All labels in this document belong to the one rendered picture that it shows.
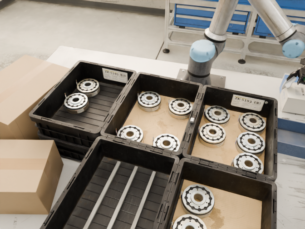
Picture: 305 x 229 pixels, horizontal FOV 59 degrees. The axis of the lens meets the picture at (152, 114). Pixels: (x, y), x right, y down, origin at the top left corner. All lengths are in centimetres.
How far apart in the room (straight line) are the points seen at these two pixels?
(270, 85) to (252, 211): 88
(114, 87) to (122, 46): 196
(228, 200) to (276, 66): 237
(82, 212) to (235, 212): 48
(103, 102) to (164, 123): 30
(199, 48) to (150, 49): 188
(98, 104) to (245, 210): 74
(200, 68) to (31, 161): 84
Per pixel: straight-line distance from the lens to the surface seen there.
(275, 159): 98
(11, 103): 126
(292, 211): 117
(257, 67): 308
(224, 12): 137
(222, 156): 106
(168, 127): 112
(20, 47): 356
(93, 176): 100
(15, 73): 143
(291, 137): 140
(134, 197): 94
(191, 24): 295
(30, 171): 104
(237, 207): 96
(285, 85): 150
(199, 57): 132
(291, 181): 125
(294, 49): 121
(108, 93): 129
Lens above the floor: 166
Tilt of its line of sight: 45 degrees down
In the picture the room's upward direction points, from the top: straight up
